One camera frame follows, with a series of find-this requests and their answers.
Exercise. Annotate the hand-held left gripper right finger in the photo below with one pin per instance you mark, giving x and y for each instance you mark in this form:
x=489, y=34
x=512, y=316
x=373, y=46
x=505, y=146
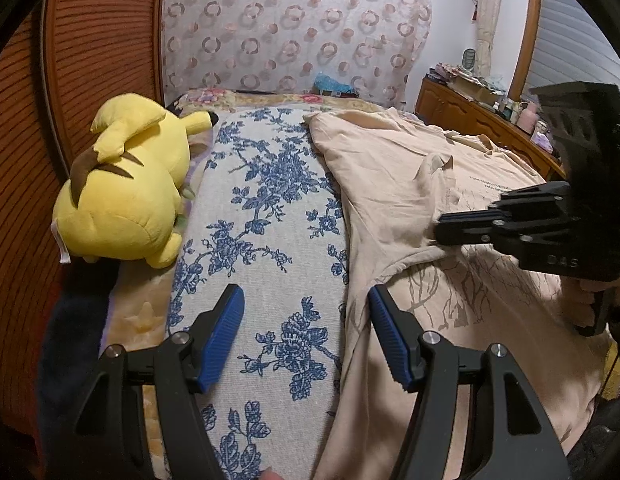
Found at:
x=390, y=332

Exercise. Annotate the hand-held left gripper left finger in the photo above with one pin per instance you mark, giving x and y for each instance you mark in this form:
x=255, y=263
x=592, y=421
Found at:
x=222, y=332

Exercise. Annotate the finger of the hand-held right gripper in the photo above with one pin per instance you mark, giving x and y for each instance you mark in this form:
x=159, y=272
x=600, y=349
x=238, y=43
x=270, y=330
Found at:
x=470, y=227
x=535, y=200

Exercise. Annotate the beige t-shirt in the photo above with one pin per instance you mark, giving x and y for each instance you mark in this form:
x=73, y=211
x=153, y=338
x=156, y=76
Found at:
x=415, y=180

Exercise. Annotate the person's right hand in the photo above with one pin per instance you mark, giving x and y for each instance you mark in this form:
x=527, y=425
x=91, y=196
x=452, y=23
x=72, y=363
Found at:
x=582, y=305

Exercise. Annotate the purple tissue pack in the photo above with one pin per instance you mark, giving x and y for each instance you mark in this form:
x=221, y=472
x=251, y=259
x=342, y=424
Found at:
x=543, y=138

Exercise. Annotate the pink thermos bottle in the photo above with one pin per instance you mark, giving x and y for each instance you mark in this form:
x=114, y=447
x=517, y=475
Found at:
x=528, y=116

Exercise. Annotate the wooden cabinet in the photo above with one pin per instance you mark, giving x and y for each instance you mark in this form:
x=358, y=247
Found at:
x=465, y=115

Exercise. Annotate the cardboard box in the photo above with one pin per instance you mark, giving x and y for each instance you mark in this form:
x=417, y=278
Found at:
x=472, y=88

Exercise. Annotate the blue floral white blanket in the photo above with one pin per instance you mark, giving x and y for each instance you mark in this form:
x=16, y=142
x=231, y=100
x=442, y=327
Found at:
x=270, y=210

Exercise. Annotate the dark blue cloth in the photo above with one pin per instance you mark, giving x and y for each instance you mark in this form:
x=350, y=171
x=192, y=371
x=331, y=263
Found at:
x=74, y=310

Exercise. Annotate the small white fan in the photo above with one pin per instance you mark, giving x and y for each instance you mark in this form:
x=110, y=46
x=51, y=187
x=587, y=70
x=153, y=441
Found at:
x=470, y=58

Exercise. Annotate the yellow plush toy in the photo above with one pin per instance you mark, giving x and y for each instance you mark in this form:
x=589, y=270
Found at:
x=124, y=200

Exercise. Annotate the cream lace curtain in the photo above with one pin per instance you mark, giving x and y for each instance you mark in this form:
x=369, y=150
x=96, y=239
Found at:
x=485, y=15

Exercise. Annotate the blue plastic bag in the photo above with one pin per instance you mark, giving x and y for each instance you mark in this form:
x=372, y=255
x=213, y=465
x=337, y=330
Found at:
x=335, y=84

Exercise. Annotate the red floral bedsheet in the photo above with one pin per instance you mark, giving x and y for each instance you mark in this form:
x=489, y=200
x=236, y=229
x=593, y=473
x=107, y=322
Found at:
x=290, y=97

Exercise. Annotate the sheer curtain with circles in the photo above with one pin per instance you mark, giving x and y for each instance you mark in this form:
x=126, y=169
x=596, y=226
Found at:
x=290, y=25

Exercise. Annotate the wooden louvre door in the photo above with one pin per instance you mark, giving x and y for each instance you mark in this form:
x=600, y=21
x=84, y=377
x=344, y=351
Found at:
x=49, y=110

